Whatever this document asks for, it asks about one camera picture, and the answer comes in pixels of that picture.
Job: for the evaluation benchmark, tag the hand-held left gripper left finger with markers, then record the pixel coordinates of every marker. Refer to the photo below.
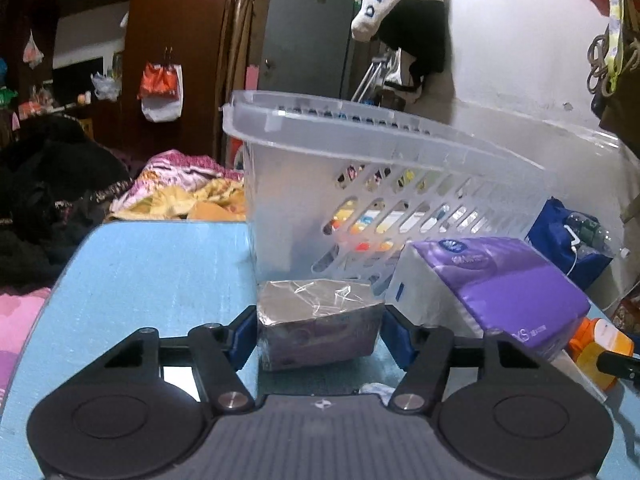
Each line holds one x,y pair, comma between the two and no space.
243,332

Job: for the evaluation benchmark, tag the pink blanket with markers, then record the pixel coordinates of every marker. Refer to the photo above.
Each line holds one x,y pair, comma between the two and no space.
17,332

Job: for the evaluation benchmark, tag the grey door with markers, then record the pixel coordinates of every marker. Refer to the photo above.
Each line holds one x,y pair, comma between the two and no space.
307,30

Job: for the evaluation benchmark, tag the orange bottle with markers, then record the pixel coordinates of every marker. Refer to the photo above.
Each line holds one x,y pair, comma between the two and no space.
597,349

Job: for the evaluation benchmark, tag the colourful floral blanket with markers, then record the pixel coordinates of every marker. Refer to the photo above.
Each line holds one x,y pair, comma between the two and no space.
180,190

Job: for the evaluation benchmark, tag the pink plastic bag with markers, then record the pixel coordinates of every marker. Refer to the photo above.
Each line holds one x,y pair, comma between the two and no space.
32,51

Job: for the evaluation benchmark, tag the black hanging garment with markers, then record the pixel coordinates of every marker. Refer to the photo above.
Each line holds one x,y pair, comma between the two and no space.
415,42

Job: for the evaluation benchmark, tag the plastic-wrapped purple box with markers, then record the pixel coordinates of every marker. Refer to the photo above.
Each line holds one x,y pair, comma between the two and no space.
315,322

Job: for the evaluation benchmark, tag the pile of dark clothes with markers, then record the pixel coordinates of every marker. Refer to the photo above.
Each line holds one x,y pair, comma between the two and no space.
50,200

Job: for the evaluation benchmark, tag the orange and white plastic bag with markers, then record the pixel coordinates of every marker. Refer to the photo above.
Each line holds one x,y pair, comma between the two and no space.
160,91

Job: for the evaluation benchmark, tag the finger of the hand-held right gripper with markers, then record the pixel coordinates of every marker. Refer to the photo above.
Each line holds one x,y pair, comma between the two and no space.
619,364

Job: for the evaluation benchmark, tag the translucent plastic basket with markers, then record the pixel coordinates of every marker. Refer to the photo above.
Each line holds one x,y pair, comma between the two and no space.
380,180

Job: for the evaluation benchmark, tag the crumpled white paper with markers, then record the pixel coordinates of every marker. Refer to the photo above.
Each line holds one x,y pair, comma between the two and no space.
375,390

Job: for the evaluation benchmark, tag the dark wooden cabinet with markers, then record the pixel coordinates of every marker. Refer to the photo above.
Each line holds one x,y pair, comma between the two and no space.
115,55

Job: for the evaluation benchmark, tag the blue bag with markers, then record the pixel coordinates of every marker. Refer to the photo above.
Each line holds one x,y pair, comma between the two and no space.
565,247

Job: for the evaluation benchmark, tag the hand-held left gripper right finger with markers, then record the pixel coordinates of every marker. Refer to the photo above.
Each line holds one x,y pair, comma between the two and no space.
396,336

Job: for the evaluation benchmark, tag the clear plastic bottle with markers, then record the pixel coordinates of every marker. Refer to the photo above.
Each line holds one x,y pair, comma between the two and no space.
590,232

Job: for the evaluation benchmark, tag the purple tissue pack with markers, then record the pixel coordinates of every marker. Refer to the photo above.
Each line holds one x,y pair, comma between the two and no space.
492,292

